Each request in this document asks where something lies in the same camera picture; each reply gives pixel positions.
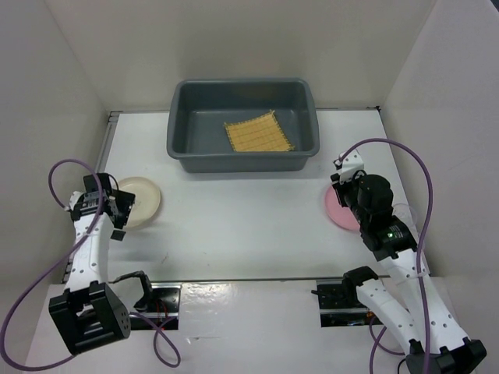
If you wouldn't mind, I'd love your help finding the pink round plate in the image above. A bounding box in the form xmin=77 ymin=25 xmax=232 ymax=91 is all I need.
xmin=324 ymin=187 xmax=359 ymax=231

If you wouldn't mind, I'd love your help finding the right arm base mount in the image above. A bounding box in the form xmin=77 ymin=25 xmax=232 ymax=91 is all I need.
xmin=311 ymin=279 xmax=375 ymax=328

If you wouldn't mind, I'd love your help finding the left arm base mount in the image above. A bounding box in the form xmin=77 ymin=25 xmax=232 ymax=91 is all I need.
xmin=109 ymin=270 xmax=182 ymax=330

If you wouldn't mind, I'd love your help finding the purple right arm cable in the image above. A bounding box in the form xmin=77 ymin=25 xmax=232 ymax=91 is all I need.
xmin=334 ymin=139 xmax=434 ymax=374

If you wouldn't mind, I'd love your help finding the grey plastic bin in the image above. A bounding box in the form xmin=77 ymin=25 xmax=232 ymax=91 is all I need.
xmin=166 ymin=78 xmax=320 ymax=173

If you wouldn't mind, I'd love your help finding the cream round plate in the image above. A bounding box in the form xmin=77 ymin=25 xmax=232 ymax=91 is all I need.
xmin=118 ymin=176 xmax=161 ymax=231

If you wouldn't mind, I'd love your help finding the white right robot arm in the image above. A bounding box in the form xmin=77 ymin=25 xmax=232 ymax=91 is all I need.
xmin=331 ymin=171 xmax=487 ymax=373

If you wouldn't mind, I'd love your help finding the yellow bamboo mat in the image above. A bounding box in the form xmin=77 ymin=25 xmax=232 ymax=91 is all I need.
xmin=224 ymin=110 xmax=294 ymax=153

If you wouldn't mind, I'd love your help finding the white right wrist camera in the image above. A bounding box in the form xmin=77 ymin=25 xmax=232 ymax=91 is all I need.
xmin=331 ymin=150 xmax=364 ymax=184

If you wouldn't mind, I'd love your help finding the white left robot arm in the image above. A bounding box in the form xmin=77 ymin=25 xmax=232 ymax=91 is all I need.
xmin=48 ymin=173 xmax=135 ymax=355

